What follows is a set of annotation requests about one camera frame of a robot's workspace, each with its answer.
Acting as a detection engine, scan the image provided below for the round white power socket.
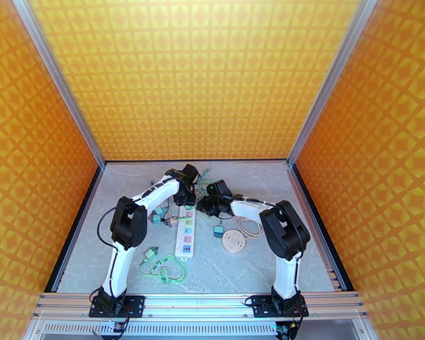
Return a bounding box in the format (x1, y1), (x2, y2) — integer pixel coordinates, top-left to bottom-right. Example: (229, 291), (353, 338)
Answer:
(222, 229), (246, 255)

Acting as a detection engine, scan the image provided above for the long white power strip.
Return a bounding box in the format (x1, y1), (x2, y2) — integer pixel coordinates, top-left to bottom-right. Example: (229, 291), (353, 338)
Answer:
(175, 205), (197, 259)

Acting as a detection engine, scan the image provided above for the perforated metal panel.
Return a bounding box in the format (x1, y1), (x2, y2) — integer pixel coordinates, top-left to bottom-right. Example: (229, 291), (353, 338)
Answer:
(39, 321), (370, 340)

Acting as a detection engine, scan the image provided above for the teal multi-head USB cable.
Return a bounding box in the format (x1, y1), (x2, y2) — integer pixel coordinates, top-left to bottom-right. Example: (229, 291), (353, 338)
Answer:
(197, 168), (213, 189)

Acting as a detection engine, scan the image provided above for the beige round socket cord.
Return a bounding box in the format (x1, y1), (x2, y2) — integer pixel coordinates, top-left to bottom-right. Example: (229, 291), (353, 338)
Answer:
(238, 218), (265, 240)

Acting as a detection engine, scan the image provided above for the light green USB cable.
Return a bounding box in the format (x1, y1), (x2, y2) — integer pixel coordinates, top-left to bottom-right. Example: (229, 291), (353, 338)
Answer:
(138, 254), (189, 285)

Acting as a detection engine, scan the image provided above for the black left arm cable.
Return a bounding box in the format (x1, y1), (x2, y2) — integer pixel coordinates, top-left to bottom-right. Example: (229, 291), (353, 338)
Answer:
(96, 205), (129, 248)

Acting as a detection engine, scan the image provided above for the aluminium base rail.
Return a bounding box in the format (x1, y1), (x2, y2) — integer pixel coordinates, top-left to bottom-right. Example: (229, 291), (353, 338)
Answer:
(32, 292), (370, 318)

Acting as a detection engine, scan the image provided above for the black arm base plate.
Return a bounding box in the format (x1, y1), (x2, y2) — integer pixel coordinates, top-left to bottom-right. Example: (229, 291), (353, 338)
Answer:
(88, 295), (146, 318)
(249, 295), (309, 318)

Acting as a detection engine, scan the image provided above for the aluminium frame post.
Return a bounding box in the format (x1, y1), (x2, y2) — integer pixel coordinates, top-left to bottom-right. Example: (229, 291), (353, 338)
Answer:
(287, 0), (380, 167)
(10, 0), (107, 171)

